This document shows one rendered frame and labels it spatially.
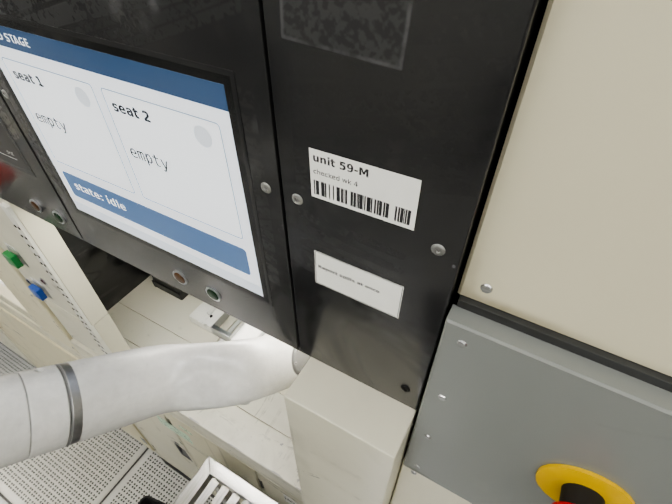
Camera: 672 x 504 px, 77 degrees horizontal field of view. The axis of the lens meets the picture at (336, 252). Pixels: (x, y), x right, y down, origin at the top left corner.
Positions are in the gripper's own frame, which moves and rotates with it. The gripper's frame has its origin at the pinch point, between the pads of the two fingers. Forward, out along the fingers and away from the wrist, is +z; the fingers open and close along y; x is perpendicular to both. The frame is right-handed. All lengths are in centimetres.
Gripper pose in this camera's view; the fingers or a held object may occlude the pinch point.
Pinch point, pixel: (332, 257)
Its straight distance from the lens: 81.6
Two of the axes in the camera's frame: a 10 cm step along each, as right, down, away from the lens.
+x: 0.1, -7.1, -7.0
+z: 5.0, -6.1, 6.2
